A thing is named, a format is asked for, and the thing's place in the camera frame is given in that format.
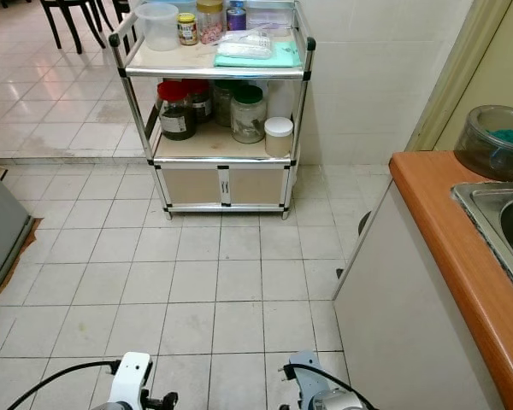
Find grey appliance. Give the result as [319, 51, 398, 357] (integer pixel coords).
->
[0, 161, 37, 310]

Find metal shelf cart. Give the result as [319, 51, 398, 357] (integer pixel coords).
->
[109, 0, 317, 220]

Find black round bin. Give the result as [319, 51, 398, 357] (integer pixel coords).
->
[357, 210, 374, 238]

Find large red lid jar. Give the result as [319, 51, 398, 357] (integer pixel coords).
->
[156, 80, 197, 142]

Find white lid beige jar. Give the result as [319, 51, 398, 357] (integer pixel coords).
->
[262, 116, 295, 159]

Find green lid glass jar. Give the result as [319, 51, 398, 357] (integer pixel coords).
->
[230, 85, 268, 144]

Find small red lid jar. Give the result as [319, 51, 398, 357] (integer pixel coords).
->
[188, 79, 214, 124]

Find dark glass jar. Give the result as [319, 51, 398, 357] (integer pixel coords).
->
[211, 79, 241, 128]

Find orange wooden countertop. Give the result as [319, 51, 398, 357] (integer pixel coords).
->
[388, 150, 513, 410]

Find white plastic container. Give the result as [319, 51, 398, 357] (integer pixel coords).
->
[266, 80, 297, 120]

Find teal cloth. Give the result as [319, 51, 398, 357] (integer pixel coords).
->
[213, 39, 303, 70]

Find clear plastic bag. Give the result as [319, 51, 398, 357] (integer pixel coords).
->
[226, 27, 274, 60]

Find small yellow label jar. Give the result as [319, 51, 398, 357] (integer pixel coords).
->
[177, 12, 199, 47]

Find clear plastic tub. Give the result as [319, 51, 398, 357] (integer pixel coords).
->
[136, 2, 181, 52]

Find gold lid jar pink contents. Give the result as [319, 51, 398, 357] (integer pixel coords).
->
[196, 0, 226, 45]

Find stainless steel sink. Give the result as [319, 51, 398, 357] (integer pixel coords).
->
[451, 180, 513, 306]

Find black chair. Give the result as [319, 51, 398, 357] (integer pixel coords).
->
[110, 0, 133, 24]
[39, 0, 112, 55]

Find clear plastic box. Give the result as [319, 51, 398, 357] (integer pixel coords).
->
[245, 0, 294, 39]

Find glass bowl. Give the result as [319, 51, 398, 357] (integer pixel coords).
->
[454, 103, 513, 183]

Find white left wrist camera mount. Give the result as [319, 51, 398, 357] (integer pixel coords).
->
[108, 350, 154, 410]

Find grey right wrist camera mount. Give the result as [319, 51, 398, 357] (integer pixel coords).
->
[286, 349, 327, 410]

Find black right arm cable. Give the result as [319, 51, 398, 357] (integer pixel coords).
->
[278, 363, 379, 410]

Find beige door frame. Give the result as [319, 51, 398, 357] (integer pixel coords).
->
[405, 0, 513, 153]

